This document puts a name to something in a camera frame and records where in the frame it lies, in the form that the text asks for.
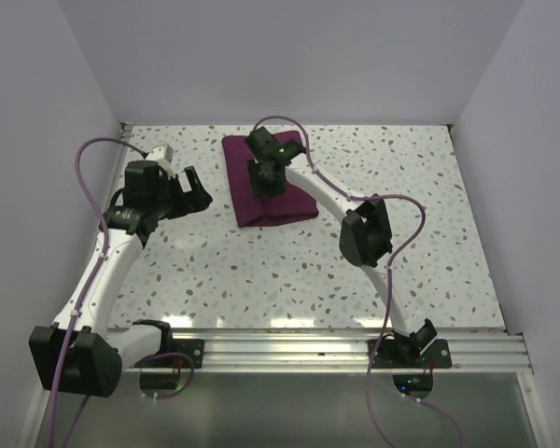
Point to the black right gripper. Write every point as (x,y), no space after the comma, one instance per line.
(259,188)

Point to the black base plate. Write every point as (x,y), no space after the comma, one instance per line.
(391,355)
(186,350)

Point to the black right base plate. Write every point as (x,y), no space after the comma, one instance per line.
(391,355)

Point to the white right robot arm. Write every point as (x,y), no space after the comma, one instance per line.
(365,239)

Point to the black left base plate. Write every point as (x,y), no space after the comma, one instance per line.
(186,350)

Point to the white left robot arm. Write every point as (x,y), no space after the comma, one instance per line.
(74,354)

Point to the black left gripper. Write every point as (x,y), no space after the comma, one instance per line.
(188,202)

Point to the aluminium mounting rail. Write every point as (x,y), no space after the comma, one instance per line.
(352,352)

